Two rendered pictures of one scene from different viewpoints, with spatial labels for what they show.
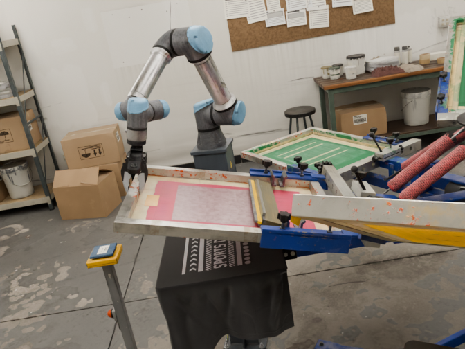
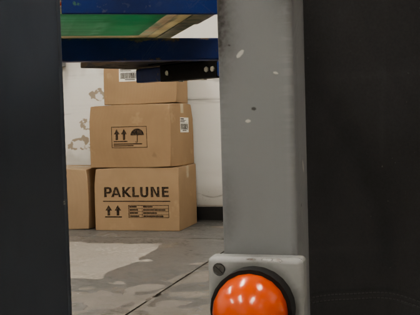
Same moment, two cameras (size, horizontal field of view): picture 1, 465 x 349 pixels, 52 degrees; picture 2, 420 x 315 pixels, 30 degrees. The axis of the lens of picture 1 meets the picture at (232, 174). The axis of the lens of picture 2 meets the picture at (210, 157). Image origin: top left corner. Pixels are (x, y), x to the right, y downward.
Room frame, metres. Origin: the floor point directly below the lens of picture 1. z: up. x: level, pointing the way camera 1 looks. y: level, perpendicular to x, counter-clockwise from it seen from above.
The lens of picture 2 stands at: (1.77, 1.02, 0.75)
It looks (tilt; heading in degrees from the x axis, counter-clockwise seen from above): 3 degrees down; 285
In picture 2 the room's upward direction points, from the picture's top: 2 degrees counter-clockwise
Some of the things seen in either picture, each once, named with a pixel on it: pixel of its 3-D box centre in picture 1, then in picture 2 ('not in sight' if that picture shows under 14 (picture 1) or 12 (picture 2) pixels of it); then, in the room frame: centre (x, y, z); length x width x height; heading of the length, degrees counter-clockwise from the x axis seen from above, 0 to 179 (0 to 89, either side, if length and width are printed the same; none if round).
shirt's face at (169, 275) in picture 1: (221, 248); not in sight; (1.72, 0.10, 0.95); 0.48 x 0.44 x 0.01; 89
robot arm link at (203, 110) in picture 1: (207, 113); not in sight; (2.35, 0.07, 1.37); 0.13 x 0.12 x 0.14; 57
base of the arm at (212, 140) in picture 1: (210, 136); not in sight; (2.35, 0.08, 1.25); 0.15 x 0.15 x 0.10
